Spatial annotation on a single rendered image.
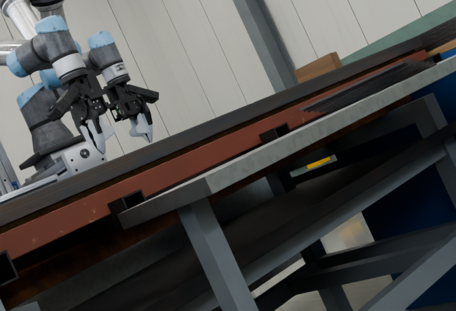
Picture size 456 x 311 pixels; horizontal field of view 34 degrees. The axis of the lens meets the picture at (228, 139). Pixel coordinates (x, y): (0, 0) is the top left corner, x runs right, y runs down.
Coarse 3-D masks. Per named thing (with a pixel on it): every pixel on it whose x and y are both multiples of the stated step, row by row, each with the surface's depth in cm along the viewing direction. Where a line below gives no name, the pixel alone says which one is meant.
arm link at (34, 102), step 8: (32, 88) 264; (40, 88) 265; (24, 96) 264; (32, 96) 263; (40, 96) 264; (48, 96) 266; (56, 96) 267; (24, 104) 264; (32, 104) 263; (40, 104) 264; (48, 104) 265; (24, 112) 265; (32, 112) 263; (40, 112) 263; (32, 120) 264; (40, 120) 263
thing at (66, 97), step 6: (72, 84) 187; (78, 84) 187; (66, 90) 186; (72, 90) 185; (78, 90) 186; (60, 96) 186; (66, 96) 183; (72, 96) 184; (60, 102) 181; (66, 102) 182; (72, 102) 184; (54, 108) 180; (60, 108) 181; (66, 108) 182; (48, 114) 182; (54, 114) 180; (60, 114) 180; (54, 120) 182
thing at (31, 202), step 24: (408, 48) 222; (336, 72) 196; (360, 72) 206; (288, 96) 182; (216, 120) 165; (240, 120) 169; (168, 144) 154; (192, 144) 160; (96, 168) 142; (120, 168) 145; (48, 192) 134; (72, 192) 137; (0, 216) 127; (24, 216) 132
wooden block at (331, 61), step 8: (328, 56) 206; (336, 56) 209; (312, 64) 208; (320, 64) 207; (328, 64) 206; (336, 64) 206; (296, 72) 211; (304, 72) 210; (312, 72) 209; (320, 72) 208; (304, 80) 210
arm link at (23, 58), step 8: (32, 40) 190; (16, 48) 193; (24, 48) 190; (32, 48) 189; (8, 56) 194; (16, 56) 191; (24, 56) 190; (32, 56) 189; (8, 64) 193; (16, 64) 192; (24, 64) 191; (32, 64) 191; (40, 64) 191; (48, 64) 196; (16, 72) 193; (24, 72) 193; (32, 72) 194
